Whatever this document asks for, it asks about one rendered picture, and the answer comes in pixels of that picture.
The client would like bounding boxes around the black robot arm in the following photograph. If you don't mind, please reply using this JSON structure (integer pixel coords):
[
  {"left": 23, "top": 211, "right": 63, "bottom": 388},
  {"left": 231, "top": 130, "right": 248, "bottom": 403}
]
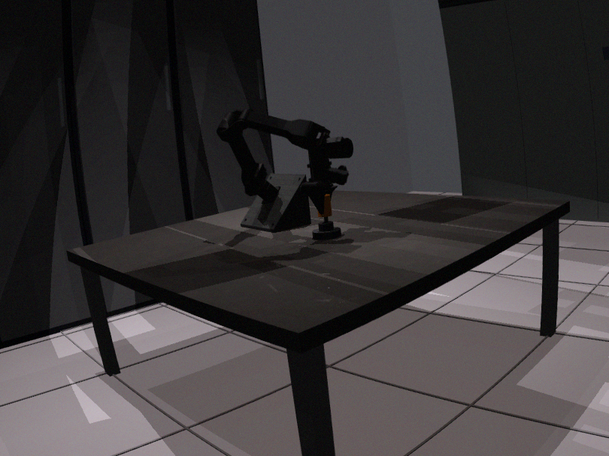
[{"left": 217, "top": 108, "right": 353, "bottom": 204}]

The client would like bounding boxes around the orange knob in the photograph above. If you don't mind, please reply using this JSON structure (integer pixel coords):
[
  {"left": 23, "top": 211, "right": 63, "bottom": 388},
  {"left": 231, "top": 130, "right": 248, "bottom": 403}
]
[{"left": 317, "top": 195, "right": 332, "bottom": 217}]

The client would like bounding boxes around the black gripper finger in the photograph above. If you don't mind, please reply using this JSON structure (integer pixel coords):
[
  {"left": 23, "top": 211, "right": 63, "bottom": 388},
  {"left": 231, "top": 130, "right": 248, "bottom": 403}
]
[
  {"left": 306, "top": 190, "right": 328, "bottom": 214},
  {"left": 325, "top": 186, "right": 338, "bottom": 199}
]

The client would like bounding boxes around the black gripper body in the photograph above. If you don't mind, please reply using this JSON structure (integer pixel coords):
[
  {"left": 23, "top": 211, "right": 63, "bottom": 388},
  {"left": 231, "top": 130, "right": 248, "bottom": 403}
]
[{"left": 299, "top": 159, "right": 334, "bottom": 193}]

